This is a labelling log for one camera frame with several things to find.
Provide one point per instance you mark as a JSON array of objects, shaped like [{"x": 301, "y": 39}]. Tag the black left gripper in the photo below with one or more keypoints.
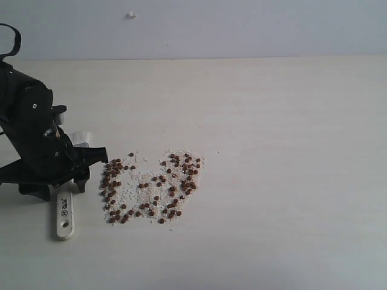
[{"x": 47, "y": 155}]

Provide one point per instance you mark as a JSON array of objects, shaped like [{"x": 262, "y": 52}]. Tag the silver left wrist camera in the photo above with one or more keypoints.
[{"x": 58, "y": 113}]

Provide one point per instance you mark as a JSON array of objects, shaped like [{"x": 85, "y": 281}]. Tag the white paint brush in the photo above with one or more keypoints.
[{"x": 65, "y": 225}]

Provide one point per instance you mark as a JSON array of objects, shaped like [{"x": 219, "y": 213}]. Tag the small white wall fixture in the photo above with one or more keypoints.
[{"x": 131, "y": 15}]

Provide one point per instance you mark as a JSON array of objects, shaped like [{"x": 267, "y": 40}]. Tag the brown and white grain pile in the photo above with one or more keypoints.
[{"x": 133, "y": 187}]

